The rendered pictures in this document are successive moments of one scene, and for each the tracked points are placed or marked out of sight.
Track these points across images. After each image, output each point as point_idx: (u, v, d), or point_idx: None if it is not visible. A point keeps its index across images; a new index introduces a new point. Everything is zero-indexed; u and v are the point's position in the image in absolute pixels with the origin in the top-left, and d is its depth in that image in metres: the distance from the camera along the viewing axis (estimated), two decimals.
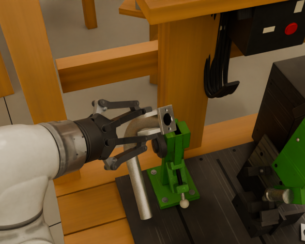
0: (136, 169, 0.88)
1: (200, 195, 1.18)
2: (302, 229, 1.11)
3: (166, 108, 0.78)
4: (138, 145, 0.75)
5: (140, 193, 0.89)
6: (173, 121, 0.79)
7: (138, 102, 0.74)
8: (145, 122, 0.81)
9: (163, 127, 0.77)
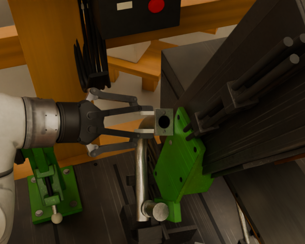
0: (141, 169, 0.89)
1: (82, 207, 1.00)
2: None
3: (165, 111, 0.77)
4: (129, 141, 0.76)
5: (139, 194, 0.88)
6: (170, 125, 0.77)
7: (136, 99, 0.75)
8: (148, 122, 0.81)
9: (156, 128, 0.76)
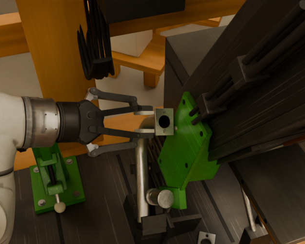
0: (142, 170, 0.88)
1: (84, 197, 0.99)
2: (200, 238, 0.92)
3: (165, 110, 0.77)
4: (130, 141, 0.76)
5: (140, 195, 0.88)
6: (170, 125, 0.77)
7: (136, 99, 0.75)
8: (148, 122, 0.81)
9: (156, 128, 0.76)
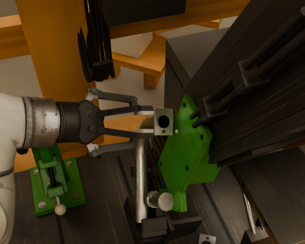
0: (141, 170, 0.88)
1: (85, 199, 0.99)
2: (200, 240, 0.92)
3: (165, 110, 0.77)
4: (130, 141, 0.76)
5: (139, 195, 0.88)
6: (170, 125, 0.77)
7: (136, 99, 0.75)
8: (148, 122, 0.81)
9: (155, 128, 0.76)
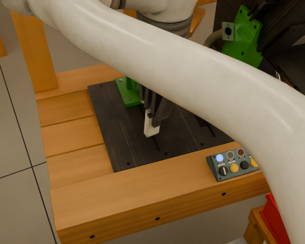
0: None
1: None
2: None
3: (229, 23, 1.15)
4: None
5: None
6: (232, 34, 1.15)
7: (156, 119, 0.73)
8: (214, 35, 1.19)
9: (223, 35, 1.14)
